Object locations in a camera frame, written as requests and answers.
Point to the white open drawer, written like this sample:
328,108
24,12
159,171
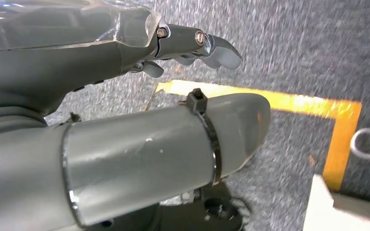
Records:
322,213

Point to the yellow floor tape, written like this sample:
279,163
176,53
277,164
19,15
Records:
300,103

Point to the black robot foot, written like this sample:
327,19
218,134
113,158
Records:
217,210

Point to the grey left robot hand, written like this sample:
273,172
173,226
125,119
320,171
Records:
114,153

